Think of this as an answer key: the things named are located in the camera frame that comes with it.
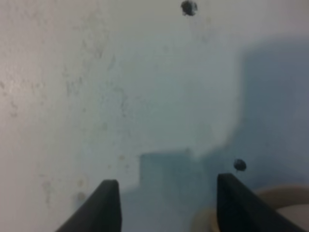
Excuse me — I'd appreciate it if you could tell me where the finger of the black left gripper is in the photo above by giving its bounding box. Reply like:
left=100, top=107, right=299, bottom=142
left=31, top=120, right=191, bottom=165
left=57, top=180, right=122, bottom=232
left=216, top=174, right=304, bottom=232

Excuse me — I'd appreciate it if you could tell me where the beige teapot saucer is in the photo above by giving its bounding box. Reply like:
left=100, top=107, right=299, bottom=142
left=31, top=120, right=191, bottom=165
left=256, top=185, right=309, bottom=225

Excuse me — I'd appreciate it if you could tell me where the beige teapot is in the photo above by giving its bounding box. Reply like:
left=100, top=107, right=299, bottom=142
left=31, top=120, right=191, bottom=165
left=190, top=208, right=220, bottom=232

